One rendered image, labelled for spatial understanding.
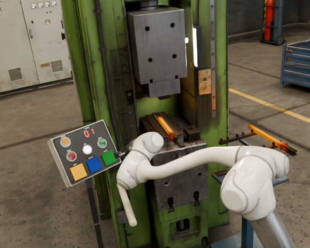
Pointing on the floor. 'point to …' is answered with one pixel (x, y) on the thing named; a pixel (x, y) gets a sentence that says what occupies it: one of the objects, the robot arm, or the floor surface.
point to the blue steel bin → (301, 64)
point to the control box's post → (94, 212)
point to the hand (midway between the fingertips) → (118, 154)
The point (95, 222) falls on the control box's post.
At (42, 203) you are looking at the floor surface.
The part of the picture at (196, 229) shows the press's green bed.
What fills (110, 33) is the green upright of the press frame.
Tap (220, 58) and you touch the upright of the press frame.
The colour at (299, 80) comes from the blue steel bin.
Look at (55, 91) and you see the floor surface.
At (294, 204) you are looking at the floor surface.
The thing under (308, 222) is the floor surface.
